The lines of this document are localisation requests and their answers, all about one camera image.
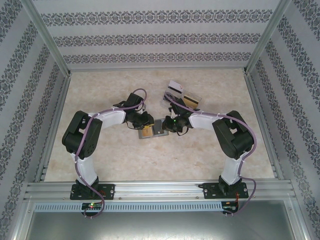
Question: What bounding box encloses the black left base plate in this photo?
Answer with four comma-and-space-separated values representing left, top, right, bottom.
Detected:
69, 183, 116, 201

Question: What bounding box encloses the controller circuit board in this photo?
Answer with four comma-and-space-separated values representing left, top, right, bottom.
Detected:
81, 202, 104, 210
223, 201, 240, 214

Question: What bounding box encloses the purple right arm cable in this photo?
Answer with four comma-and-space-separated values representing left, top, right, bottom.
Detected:
163, 91, 258, 216

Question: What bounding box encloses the right controller circuit board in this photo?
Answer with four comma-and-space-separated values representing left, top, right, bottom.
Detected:
223, 201, 240, 214

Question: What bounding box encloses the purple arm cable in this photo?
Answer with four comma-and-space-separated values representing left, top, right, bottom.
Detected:
74, 88, 148, 219
163, 91, 258, 216

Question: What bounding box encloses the aluminium front rail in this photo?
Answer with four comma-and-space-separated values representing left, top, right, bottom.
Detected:
23, 181, 297, 201

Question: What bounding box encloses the grey metal shelf panel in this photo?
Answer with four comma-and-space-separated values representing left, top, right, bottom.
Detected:
14, 197, 309, 240

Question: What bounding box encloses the grey metal card holder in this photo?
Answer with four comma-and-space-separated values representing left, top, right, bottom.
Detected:
137, 118, 169, 140

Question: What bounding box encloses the aluminium floor side rail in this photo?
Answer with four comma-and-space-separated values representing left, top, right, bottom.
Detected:
243, 72, 285, 180

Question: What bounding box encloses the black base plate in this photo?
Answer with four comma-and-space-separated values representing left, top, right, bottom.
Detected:
202, 182, 250, 200
69, 183, 116, 201

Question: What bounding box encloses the white card black stripe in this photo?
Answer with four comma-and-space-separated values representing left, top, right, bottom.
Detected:
168, 79, 185, 97

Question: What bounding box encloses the gold card black stripe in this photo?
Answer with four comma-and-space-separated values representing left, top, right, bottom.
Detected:
183, 96, 201, 110

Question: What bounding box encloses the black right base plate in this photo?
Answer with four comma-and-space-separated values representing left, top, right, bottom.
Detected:
202, 182, 250, 200

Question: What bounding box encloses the left controller circuit board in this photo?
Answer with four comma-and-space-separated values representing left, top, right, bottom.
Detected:
81, 202, 104, 210

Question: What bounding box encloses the aluminium frame post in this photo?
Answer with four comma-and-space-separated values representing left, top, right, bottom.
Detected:
21, 0, 73, 76
242, 0, 293, 76

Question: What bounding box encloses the slotted grey cable duct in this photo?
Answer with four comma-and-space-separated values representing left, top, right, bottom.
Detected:
33, 201, 223, 212

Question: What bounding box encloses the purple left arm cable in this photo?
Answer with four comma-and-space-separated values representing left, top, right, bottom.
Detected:
74, 88, 148, 219

